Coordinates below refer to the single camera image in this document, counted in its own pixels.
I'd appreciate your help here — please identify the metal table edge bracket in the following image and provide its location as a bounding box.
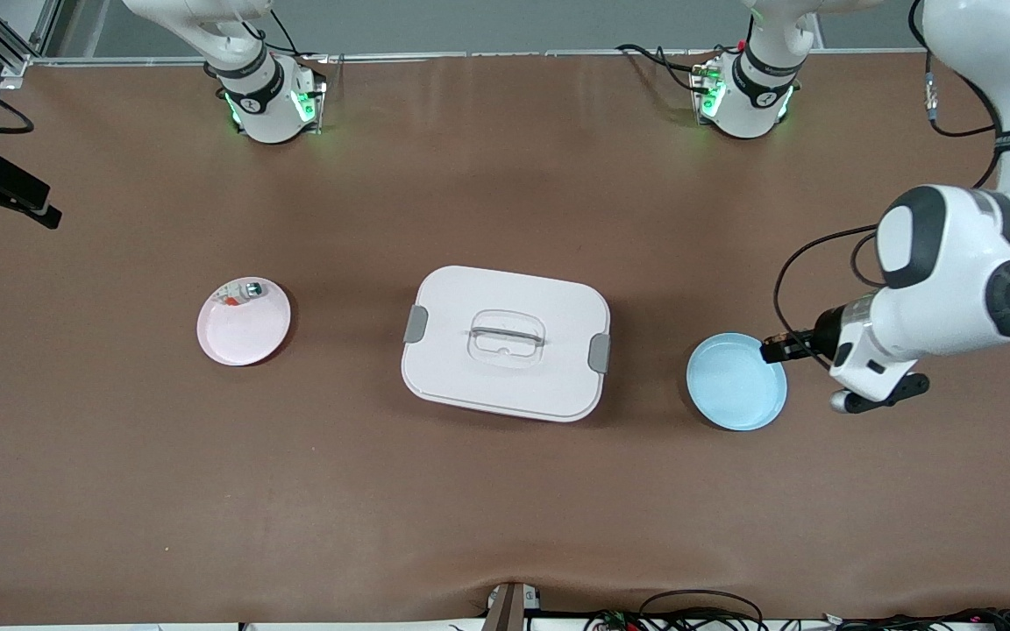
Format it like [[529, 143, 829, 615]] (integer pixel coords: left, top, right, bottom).
[[483, 581, 543, 631]]

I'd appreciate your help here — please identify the black left base cable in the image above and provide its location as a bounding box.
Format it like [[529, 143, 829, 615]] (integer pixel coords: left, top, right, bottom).
[[616, 42, 721, 96]]

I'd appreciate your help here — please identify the light blue round plate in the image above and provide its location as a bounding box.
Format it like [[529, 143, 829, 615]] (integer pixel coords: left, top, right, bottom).
[[685, 332, 788, 432]]

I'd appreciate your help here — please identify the small white green toy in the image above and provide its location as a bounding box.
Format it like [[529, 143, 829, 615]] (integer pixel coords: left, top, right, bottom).
[[214, 280, 267, 308]]

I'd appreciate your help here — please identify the brown table mat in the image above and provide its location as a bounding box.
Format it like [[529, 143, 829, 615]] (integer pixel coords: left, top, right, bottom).
[[0, 51, 1010, 626]]

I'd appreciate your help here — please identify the pink round plate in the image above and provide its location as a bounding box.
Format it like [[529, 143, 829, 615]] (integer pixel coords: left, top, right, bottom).
[[196, 277, 292, 367]]

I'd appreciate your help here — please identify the black base cable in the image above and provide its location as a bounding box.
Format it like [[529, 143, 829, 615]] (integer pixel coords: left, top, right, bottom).
[[246, 9, 306, 59], [616, 42, 721, 96]]

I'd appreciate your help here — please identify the black looped cable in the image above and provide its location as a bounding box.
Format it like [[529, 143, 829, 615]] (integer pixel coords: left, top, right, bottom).
[[638, 589, 765, 631]]

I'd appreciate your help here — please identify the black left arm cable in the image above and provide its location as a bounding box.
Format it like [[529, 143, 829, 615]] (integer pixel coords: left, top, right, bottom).
[[772, 0, 1006, 369]]

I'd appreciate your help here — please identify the black right base cable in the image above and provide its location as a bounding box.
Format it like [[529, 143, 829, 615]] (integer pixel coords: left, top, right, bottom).
[[246, 9, 306, 59]]

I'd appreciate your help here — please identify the white lidded storage box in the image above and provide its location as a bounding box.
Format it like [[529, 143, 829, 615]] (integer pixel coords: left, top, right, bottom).
[[401, 266, 612, 424]]

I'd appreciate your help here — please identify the aluminium frame post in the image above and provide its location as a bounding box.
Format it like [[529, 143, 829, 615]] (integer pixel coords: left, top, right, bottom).
[[0, 0, 63, 80]]

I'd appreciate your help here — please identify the black cable bundle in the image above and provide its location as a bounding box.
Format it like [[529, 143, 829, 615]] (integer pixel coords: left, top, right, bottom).
[[584, 607, 1010, 631]]

